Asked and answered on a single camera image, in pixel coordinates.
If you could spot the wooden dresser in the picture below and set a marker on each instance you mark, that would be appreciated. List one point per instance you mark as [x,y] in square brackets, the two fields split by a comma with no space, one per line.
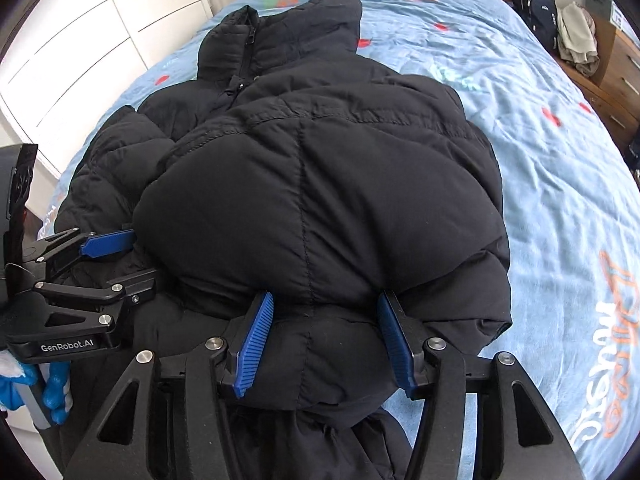
[620,65]

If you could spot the black puffer jacket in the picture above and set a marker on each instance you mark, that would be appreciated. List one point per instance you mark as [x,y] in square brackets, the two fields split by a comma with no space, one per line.
[320,185]

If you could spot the person's left hand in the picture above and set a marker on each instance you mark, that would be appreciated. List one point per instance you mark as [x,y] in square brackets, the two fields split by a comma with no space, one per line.
[56,395]

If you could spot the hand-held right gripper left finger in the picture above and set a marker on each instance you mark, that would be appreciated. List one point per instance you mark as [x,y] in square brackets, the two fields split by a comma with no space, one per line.
[255,340]

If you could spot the black backpack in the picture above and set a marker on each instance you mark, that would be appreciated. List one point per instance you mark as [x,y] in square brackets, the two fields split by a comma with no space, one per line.
[535,5]

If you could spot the white wardrobe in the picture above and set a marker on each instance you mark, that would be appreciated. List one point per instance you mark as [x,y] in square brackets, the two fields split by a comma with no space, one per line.
[75,60]

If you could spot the blue printed bedsheet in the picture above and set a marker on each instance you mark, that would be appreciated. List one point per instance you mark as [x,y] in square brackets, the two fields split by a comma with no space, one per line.
[550,185]

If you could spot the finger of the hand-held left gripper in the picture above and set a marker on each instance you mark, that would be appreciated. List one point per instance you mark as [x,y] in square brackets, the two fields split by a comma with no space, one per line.
[135,287]
[107,244]

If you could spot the beige crumpled cloth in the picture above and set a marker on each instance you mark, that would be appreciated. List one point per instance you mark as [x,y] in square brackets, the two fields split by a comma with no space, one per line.
[575,40]

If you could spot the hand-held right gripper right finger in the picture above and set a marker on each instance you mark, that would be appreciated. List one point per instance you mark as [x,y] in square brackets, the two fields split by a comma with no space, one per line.
[395,345]

